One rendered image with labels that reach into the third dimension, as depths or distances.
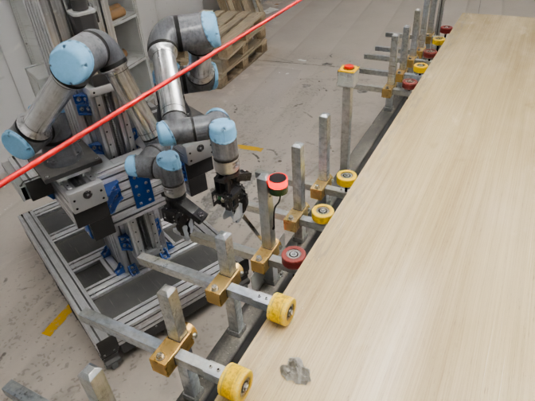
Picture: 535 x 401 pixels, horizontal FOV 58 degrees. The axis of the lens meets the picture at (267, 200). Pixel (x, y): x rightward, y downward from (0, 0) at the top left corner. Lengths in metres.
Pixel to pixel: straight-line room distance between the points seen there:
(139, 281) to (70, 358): 0.49
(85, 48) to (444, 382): 1.32
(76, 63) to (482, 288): 1.33
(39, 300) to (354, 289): 2.02
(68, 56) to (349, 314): 1.08
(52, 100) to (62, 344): 1.45
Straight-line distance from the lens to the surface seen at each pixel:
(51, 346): 2.77
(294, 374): 1.27
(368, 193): 1.84
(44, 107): 1.70
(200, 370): 1.25
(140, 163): 1.65
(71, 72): 1.55
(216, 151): 1.37
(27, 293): 3.11
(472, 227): 1.76
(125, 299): 2.53
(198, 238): 1.74
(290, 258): 1.55
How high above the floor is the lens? 1.96
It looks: 36 degrees down
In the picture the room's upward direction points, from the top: 4 degrees counter-clockwise
